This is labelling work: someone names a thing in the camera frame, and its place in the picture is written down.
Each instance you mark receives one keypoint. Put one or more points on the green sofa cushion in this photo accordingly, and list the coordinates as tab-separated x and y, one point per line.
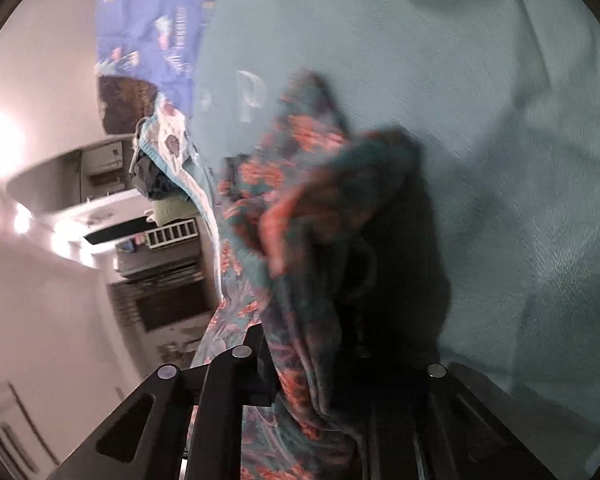
172	212

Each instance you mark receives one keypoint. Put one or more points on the floral teal shirt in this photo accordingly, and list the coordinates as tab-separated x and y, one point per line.
300	160

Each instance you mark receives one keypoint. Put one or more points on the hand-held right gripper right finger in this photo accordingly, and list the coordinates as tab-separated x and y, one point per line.
410	415

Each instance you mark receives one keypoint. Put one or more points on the pile of dark clothes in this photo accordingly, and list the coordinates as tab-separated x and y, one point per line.
147	180

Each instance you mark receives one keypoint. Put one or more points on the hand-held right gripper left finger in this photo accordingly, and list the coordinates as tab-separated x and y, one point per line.
215	400

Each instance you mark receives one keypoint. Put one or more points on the white wall cabinet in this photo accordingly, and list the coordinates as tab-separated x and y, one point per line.
102	160

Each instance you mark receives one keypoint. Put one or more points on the brown headboard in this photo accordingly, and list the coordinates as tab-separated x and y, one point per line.
125	105

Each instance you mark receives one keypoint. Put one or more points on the blue tree-print pillow cover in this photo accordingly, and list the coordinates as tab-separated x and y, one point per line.
145	25

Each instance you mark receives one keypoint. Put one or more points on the white ladder rack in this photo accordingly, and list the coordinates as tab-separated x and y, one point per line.
172	233

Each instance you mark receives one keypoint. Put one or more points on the teal printed blanket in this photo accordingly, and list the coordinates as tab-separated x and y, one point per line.
480	110

